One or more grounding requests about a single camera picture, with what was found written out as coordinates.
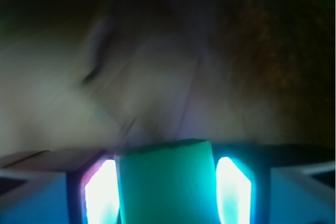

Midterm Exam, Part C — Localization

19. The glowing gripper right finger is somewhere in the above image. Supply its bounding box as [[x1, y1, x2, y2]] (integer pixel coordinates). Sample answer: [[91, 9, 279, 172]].
[[211, 144, 271, 224]]

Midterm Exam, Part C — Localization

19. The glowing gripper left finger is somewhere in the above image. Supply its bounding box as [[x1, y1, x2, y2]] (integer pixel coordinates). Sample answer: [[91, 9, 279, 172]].
[[66, 150, 120, 223]]

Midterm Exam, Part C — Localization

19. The green rectangular block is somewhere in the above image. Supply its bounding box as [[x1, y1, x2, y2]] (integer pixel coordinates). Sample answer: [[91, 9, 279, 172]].
[[114, 139, 220, 223]]

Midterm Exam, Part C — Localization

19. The brown paper bag tray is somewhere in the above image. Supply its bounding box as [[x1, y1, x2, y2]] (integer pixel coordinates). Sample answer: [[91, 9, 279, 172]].
[[1, 0, 335, 156]]

